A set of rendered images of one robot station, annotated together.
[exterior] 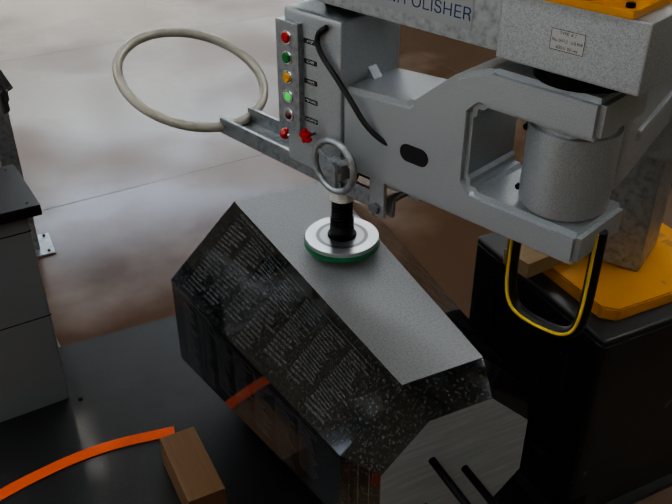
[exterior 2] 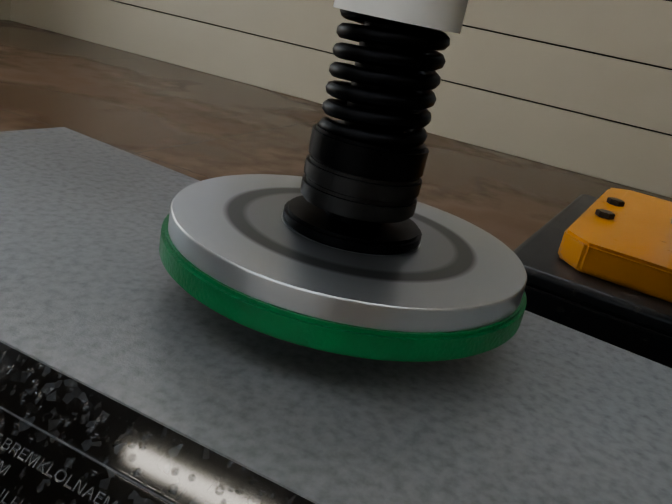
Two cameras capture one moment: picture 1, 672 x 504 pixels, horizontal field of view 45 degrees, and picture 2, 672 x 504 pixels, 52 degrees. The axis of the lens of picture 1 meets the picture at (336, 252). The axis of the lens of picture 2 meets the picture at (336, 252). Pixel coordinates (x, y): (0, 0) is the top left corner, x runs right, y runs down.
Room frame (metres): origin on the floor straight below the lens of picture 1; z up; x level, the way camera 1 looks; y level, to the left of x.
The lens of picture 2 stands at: (1.70, 0.24, 1.01)
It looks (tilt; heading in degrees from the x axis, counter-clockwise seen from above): 20 degrees down; 321
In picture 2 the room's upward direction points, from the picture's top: 12 degrees clockwise
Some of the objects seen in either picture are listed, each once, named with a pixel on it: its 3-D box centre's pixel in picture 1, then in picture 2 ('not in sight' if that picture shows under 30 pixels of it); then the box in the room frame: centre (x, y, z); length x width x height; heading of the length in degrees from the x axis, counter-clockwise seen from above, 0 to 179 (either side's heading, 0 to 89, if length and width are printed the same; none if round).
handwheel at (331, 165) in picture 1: (343, 161); not in sight; (1.83, -0.02, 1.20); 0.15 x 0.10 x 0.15; 46
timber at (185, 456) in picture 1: (192, 475); not in sight; (1.82, 0.46, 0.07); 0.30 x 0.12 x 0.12; 27
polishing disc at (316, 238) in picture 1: (341, 236); (349, 237); (2.00, -0.02, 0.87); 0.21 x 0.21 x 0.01
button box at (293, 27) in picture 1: (291, 75); not in sight; (1.97, 0.11, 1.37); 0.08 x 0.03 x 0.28; 46
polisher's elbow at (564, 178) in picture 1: (568, 161); not in sight; (1.54, -0.49, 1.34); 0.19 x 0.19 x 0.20
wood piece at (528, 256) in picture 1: (539, 253); not in sight; (2.01, -0.60, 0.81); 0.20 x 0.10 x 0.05; 124
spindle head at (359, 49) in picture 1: (365, 98); not in sight; (1.94, -0.07, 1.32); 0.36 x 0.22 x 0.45; 46
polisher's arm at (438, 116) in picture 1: (460, 142); not in sight; (1.71, -0.29, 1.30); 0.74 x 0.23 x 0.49; 46
